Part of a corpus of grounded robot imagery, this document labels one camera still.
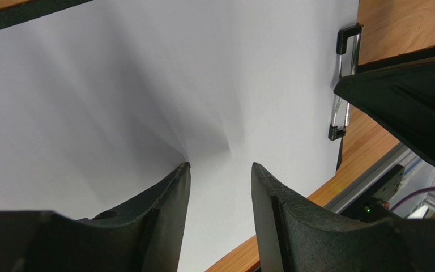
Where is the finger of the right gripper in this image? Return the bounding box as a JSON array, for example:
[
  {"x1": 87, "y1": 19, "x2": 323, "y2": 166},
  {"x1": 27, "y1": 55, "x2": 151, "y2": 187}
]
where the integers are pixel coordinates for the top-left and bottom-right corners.
[{"x1": 334, "y1": 46, "x2": 435, "y2": 167}]

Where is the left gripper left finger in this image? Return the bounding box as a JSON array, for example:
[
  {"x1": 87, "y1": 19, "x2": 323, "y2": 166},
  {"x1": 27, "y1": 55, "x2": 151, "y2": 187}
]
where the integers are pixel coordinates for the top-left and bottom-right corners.
[{"x1": 0, "y1": 162, "x2": 191, "y2": 271}]

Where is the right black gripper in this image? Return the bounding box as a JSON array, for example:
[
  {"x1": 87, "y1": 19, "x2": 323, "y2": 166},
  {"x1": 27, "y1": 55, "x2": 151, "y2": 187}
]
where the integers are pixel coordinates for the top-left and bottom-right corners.
[{"x1": 340, "y1": 164, "x2": 404, "y2": 223}]

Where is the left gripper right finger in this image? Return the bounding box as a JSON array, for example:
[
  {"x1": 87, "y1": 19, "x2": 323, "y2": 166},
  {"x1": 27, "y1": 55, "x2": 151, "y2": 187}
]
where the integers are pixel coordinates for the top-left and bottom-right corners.
[{"x1": 251, "y1": 163, "x2": 435, "y2": 271}]

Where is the black clipboard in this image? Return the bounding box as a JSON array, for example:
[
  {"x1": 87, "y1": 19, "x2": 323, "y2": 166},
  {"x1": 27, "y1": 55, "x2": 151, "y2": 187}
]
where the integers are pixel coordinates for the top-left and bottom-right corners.
[{"x1": 0, "y1": 1, "x2": 347, "y2": 169}]

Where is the aluminium frame rail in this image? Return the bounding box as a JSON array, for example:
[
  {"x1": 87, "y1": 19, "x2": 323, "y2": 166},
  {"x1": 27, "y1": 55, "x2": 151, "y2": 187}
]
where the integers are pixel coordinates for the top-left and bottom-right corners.
[{"x1": 324, "y1": 143, "x2": 420, "y2": 214}]

